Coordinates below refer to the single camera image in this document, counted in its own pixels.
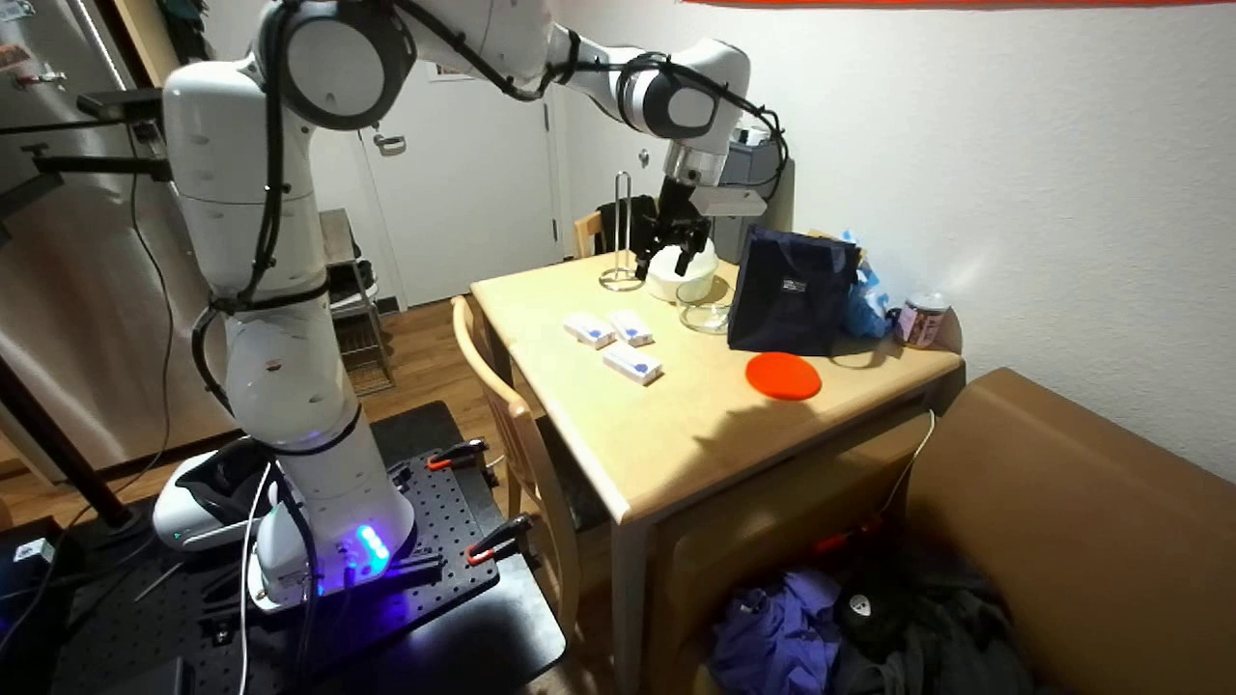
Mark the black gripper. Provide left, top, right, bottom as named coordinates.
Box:
left=645, top=179, right=718, bottom=282

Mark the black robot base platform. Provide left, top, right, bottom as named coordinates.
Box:
left=51, top=398, right=570, bottom=695

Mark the white lidded plastic bowl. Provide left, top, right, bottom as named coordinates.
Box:
left=641, top=237, right=722, bottom=311

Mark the clear glass bowl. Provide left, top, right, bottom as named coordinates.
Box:
left=674, top=287, right=738, bottom=340

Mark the wooden chair with jacket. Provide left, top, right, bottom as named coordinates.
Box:
left=570, top=206, right=610, bottom=263

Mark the grey plastic bin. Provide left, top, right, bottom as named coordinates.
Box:
left=709, top=129, right=798, bottom=268

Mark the dark navy bag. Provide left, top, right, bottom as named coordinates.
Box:
left=727, top=229, right=864, bottom=358

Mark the orange round lid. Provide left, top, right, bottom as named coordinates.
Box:
left=740, top=349, right=825, bottom=407

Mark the blue plastic bag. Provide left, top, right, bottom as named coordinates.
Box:
left=847, top=257, right=905, bottom=344

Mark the wooden slat-back chair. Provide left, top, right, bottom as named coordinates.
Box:
left=448, top=289, right=583, bottom=649

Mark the small pinkish jar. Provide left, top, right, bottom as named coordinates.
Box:
left=895, top=295, right=967, bottom=354

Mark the small wooden side table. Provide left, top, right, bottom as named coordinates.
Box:
left=315, top=206, right=399, bottom=384

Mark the purple cloth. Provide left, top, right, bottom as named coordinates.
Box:
left=707, top=567, right=847, bottom=695

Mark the black clothes pile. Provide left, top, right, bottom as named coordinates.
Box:
left=825, top=535, right=1036, bottom=695

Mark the brown armchair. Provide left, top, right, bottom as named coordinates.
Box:
left=641, top=363, right=1236, bottom=695

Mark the grey round floor device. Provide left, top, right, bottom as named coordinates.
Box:
left=149, top=441, right=282, bottom=558

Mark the leaning wooden plank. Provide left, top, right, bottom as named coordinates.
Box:
left=108, top=0, right=184, bottom=90

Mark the stainless steel appliance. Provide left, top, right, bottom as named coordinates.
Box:
left=0, top=0, right=248, bottom=488

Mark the small grey box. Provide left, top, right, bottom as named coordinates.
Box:
left=7, top=538, right=59, bottom=571

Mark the metal wire holder stand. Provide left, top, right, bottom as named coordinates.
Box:
left=596, top=166, right=647, bottom=298

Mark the wrist-mounted camera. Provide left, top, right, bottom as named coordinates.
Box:
left=687, top=182, right=774, bottom=226

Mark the orange-handled clamp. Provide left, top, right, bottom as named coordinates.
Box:
left=419, top=437, right=495, bottom=477
left=461, top=518, right=533, bottom=571

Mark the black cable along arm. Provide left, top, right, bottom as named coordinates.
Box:
left=190, top=0, right=788, bottom=417

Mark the black camera stand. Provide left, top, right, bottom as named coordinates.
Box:
left=0, top=83, right=197, bottom=525

